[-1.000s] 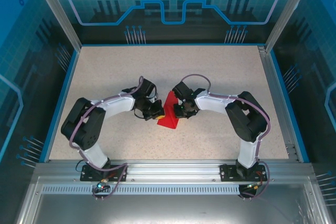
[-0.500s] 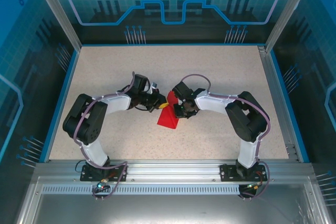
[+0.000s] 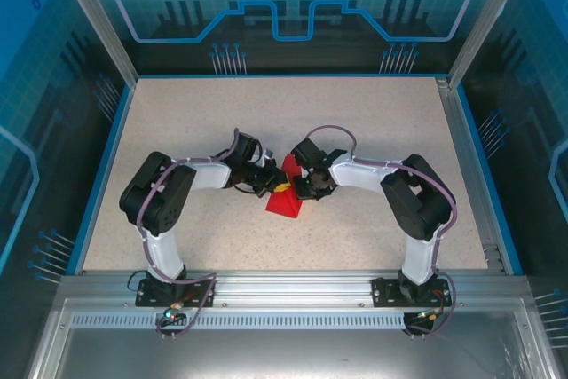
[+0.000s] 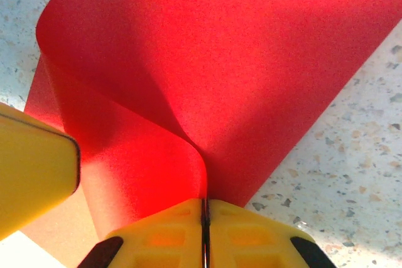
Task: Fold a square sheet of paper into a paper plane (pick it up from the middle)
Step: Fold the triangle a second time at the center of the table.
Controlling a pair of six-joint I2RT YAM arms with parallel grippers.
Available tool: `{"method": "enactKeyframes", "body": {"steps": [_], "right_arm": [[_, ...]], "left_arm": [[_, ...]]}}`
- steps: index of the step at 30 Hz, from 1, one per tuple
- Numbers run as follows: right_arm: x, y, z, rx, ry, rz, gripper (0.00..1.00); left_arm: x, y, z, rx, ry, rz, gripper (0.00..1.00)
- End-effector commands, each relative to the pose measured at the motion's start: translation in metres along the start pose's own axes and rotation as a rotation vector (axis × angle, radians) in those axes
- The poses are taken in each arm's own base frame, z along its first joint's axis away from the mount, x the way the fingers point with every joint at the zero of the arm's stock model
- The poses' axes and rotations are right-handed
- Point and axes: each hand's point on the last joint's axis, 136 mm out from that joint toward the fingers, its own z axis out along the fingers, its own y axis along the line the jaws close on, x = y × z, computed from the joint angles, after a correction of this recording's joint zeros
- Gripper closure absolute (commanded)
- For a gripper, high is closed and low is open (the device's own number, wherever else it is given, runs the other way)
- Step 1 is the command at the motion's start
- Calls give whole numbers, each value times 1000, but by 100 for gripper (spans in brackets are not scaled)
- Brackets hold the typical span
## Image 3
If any steel front tray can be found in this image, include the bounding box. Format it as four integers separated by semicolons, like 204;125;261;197
26;298;556;379

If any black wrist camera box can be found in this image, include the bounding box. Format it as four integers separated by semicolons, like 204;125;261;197
290;138;333;170
231;131;274;165

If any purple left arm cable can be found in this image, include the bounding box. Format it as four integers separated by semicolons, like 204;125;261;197
135;128;243;340

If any aluminium frame post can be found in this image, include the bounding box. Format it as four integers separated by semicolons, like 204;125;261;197
48;0;139;86
446;0;533;88

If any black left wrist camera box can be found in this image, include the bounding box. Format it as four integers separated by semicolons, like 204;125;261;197
231;131;274;165

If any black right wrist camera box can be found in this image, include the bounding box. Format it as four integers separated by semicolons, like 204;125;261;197
290;138;333;170

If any aluminium mounting rail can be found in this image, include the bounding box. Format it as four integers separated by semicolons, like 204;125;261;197
57;270;529;305

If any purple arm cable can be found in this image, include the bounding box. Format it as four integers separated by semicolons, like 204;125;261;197
135;128;243;340
301;124;459;338

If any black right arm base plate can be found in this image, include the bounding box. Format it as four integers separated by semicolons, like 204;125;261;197
371;276;449;308

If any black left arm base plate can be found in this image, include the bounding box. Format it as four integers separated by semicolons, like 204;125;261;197
135;278;217;308

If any red cloth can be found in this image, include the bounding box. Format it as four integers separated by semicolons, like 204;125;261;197
264;153;307;220

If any aluminium side rail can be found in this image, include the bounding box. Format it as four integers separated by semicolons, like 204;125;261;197
437;78;508;274

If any slotted metal cable duct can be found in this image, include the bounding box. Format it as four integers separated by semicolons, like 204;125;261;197
69;312;407;330

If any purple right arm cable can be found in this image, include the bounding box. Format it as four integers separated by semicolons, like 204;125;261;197
301;124;459;338

